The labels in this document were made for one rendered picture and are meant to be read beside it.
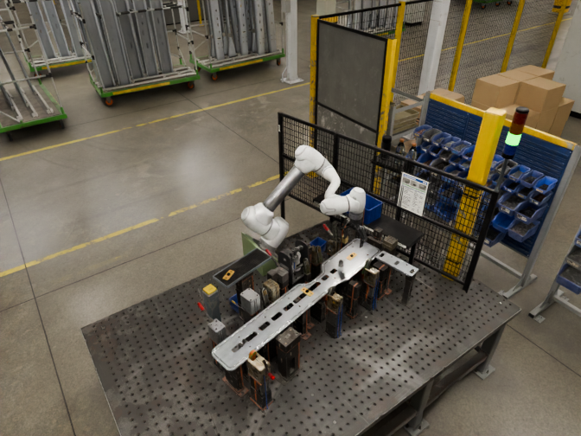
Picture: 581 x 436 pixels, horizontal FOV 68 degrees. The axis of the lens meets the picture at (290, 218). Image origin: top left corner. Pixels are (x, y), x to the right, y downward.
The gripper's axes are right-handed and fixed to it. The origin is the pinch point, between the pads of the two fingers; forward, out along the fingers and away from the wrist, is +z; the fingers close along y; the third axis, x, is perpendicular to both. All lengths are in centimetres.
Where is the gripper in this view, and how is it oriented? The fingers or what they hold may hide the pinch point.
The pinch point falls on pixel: (353, 240)
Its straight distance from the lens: 295.9
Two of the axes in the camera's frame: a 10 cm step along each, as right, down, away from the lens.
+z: 0.1, 8.1, 5.9
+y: 7.2, 4.0, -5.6
